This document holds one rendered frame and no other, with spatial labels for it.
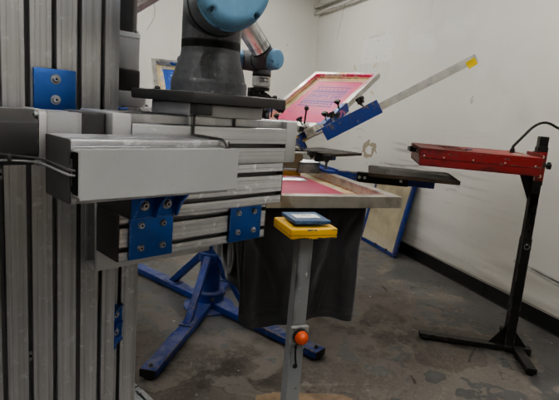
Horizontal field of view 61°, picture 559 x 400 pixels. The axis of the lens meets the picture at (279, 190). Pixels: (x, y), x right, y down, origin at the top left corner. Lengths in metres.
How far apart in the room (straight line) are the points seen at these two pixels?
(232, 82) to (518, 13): 3.04
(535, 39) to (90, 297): 3.17
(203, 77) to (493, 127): 3.02
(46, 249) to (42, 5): 0.44
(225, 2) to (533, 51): 2.99
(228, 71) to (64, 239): 0.46
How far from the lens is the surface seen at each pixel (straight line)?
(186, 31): 0.95
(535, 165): 2.57
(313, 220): 1.19
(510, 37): 3.78
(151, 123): 0.85
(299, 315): 1.30
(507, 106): 3.68
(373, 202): 1.52
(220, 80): 0.91
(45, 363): 1.10
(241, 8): 0.80
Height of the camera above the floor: 1.24
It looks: 10 degrees down
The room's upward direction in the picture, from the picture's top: 5 degrees clockwise
